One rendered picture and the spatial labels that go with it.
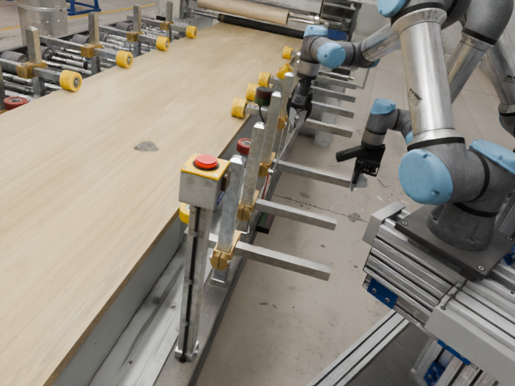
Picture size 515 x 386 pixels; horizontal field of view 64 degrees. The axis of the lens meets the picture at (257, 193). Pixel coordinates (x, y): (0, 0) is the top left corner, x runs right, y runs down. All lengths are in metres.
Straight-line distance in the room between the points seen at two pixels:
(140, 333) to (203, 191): 0.60
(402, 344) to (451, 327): 0.96
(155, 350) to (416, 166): 0.79
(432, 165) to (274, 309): 1.45
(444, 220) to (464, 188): 0.15
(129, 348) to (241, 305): 1.05
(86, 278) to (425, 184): 0.74
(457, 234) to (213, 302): 0.65
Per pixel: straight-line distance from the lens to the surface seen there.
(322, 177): 1.57
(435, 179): 0.89
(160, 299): 1.29
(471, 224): 1.05
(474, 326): 1.03
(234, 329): 2.04
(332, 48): 1.33
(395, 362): 1.89
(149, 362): 1.16
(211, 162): 0.71
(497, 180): 1.00
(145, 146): 1.47
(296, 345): 2.05
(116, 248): 1.03
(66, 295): 0.94
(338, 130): 1.76
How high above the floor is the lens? 1.57
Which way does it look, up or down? 31 degrees down
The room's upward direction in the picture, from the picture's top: 11 degrees clockwise
